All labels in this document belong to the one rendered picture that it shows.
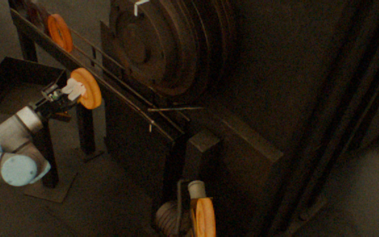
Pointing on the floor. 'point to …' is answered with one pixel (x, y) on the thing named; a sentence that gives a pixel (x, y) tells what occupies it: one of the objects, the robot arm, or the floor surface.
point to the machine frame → (272, 109)
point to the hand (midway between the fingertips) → (85, 85)
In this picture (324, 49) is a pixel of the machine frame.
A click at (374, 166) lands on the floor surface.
